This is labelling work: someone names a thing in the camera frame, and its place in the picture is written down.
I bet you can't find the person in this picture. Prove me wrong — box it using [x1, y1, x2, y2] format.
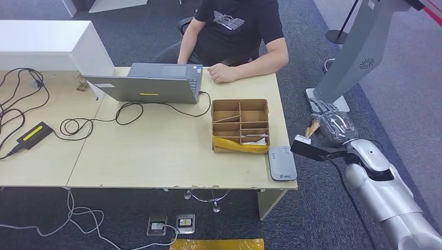
[152, 0, 290, 84]

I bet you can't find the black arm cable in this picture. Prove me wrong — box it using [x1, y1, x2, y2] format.
[319, 155, 379, 250]

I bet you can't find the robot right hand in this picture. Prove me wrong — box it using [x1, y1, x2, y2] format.
[309, 99, 359, 148]

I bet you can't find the white cabinet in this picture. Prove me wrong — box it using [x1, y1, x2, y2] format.
[0, 20, 116, 100]

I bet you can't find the person's left hand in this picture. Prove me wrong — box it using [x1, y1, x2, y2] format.
[207, 63, 239, 84]

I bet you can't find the white floor cable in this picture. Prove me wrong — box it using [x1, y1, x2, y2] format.
[0, 190, 179, 250]

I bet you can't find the yellow plastic sheet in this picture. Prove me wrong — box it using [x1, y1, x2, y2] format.
[169, 239, 265, 250]

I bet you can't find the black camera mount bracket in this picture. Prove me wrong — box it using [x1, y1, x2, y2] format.
[290, 137, 346, 162]

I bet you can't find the white furniture base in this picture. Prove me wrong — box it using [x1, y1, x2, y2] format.
[61, 0, 149, 17]

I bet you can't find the black mains cable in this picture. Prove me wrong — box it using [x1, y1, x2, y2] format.
[0, 67, 51, 160]

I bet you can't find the grey kiosk stand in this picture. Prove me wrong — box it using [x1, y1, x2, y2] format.
[305, 0, 427, 114]

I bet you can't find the black power adapter yellow label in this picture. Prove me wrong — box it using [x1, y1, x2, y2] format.
[16, 121, 54, 151]

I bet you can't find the black laptop power cable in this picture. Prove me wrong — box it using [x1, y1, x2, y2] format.
[53, 91, 212, 142]

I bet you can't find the steel floor socket yellow label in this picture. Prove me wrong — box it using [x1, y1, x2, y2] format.
[176, 214, 196, 235]

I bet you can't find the black stanchion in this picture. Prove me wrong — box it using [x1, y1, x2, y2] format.
[325, 0, 360, 45]

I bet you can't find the beige desk leg panel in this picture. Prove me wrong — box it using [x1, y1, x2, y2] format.
[257, 190, 287, 221]

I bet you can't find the steel floor socket white plug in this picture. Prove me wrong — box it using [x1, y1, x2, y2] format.
[146, 215, 168, 237]

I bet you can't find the grey laptop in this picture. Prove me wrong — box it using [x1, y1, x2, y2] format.
[82, 62, 204, 105]

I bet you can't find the chrome wire stand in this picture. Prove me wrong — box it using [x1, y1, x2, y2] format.
[183, 189, 231, 213]

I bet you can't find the cardboard divider box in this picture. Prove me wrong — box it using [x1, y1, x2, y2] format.
[211, 99, 270, 154]

